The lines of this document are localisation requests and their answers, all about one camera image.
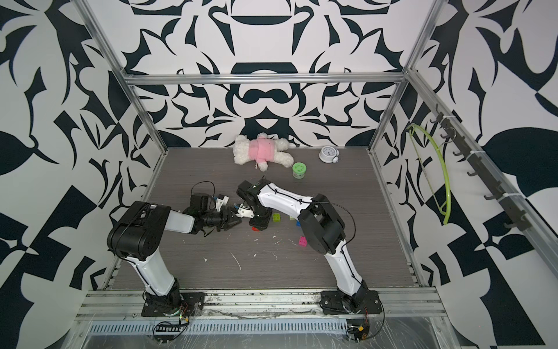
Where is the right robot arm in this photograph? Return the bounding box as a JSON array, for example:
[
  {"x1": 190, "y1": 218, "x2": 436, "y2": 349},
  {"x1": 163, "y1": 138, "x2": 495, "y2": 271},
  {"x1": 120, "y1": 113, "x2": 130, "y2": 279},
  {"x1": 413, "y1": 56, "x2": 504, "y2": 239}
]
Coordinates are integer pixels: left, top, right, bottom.
[{"x1": 237, "y1": 178, "x2": 369, "y2": 314}]

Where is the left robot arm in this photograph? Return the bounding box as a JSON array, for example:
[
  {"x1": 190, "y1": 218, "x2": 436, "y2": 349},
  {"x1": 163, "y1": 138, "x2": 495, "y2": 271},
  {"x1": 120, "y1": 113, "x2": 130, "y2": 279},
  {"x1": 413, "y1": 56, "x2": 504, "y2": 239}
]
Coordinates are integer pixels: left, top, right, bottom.
[{"x1": 107, "y1": 201, "x2": 242, "y2": 314}]

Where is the green lidded jar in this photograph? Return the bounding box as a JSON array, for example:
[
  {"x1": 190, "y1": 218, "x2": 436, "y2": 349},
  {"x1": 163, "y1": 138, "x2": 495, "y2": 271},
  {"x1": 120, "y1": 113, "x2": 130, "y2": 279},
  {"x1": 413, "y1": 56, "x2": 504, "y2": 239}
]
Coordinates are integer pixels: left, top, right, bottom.
[{"x1": 292, "y1": 162, "x2": 307, "y2": 179}]

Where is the white teddy bear pink shirt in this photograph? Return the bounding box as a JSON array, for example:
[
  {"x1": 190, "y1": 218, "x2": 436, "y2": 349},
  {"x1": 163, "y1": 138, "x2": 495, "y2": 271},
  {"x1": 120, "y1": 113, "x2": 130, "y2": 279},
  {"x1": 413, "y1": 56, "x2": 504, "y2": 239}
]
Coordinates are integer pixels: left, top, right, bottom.
[{"x1": 232, "y1": 133, "x2": 294, "y2": 172}]

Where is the white alarm clock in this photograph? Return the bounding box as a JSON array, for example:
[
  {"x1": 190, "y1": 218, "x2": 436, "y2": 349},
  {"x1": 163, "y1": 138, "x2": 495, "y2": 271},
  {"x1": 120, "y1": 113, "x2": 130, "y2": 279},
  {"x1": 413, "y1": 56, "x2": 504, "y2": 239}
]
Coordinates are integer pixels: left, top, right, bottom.
[{"x1": 319, "y1": 146, "x2": 339, "y2": 164}]

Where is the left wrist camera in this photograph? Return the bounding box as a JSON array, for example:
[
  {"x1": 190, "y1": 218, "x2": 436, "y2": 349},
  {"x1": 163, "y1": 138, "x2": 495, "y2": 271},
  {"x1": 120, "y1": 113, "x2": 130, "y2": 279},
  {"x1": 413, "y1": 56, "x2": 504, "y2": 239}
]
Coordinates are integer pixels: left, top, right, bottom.
[{"x1": 190, "y1": 193, "x2": 230, "y2": 212}]

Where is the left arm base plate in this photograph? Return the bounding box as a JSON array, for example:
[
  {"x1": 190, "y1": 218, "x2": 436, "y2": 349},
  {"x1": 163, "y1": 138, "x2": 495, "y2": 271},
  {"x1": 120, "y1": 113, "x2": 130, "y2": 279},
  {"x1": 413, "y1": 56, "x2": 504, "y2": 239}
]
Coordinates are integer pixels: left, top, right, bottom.
[{"x1": 141, "y1": 292, "x2": 206, "y2": 317}]

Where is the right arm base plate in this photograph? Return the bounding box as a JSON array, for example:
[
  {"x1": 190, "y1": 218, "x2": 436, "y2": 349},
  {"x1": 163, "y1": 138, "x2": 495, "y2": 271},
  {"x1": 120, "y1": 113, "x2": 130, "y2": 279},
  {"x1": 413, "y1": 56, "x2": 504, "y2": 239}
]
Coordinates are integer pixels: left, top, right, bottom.
[{"x1": 319, "y1": 290, "x2": 384, "y2": 315}]

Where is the aluminium frame rail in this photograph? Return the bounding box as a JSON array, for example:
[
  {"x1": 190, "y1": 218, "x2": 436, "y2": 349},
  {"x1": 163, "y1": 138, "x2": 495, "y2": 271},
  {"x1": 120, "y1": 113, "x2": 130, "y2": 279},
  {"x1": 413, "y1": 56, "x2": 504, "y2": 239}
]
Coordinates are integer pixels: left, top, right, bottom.
[{"x1": 124, "y1": 72, "x2": 403, "y2": 86}]

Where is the black wall hook rail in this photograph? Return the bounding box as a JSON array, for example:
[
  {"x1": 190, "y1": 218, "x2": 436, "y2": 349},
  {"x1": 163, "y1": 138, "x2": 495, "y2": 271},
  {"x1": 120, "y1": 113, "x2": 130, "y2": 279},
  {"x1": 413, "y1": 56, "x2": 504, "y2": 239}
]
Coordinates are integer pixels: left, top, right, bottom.
[{"x1": 431, "y1": 104, "x2": 533, "y2": 232}]

